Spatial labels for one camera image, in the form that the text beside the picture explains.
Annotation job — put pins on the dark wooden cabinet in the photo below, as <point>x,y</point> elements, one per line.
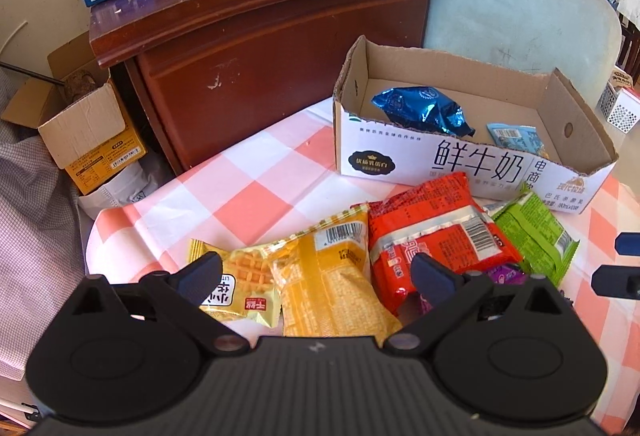
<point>280,46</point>

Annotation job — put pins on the grey checked cloth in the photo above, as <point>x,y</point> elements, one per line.
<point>35,241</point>

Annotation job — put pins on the yellow waffle snack packet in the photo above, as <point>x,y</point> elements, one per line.
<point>245,276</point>

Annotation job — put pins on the small light blue snack packet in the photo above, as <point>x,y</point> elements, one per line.
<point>517,139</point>

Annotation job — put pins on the white perforated basket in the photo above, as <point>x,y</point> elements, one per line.
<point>622,114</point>

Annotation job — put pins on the blue foil snack packet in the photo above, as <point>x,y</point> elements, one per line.
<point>420,109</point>

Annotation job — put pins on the white plastic bag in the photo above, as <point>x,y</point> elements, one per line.
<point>120,196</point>

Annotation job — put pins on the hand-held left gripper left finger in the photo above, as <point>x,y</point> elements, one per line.
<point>200,273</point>

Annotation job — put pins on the cardboard tray box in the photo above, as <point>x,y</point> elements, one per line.
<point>450,166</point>

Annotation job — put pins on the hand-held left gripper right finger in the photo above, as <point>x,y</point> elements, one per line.
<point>425,273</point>

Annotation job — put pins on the purple snack packet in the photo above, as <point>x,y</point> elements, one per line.
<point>502,273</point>

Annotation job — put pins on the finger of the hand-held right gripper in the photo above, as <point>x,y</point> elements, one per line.
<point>617,282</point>
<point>629,243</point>

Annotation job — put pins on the green snack packet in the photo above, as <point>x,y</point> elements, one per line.
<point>535,228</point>

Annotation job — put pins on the pink checked tablecloth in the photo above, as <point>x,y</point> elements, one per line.
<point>240,176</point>

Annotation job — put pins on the orange-red snack packet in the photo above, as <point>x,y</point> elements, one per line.
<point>435,216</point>

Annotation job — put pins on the thin black rod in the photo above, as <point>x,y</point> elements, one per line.
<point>30,72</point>

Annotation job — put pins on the large yellow snack packet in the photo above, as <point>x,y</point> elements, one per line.
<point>330,276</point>

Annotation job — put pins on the open yellow cardboard box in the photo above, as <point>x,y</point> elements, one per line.
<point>95,131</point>

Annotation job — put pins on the light blue armchair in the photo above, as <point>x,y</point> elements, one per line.
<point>525,16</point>

